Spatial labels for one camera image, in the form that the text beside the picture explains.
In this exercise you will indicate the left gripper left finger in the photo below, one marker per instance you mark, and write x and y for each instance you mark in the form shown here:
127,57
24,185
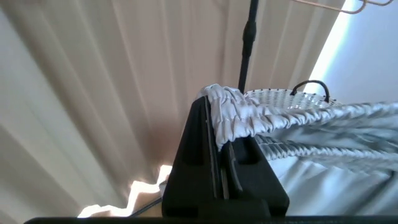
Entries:
189,174

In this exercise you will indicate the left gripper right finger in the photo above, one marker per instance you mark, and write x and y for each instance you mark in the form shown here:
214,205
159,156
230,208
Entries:
255,180

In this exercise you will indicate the pale grey shorts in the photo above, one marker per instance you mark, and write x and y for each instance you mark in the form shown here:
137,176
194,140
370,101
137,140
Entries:
242,115

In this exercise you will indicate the white laundry basket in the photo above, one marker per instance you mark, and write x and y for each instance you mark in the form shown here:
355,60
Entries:
286,99

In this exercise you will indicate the black clothes rack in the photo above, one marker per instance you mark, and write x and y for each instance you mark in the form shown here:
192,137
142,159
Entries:
248,34

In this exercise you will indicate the beige curtain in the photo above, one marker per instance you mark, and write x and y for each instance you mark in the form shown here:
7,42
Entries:
93,93

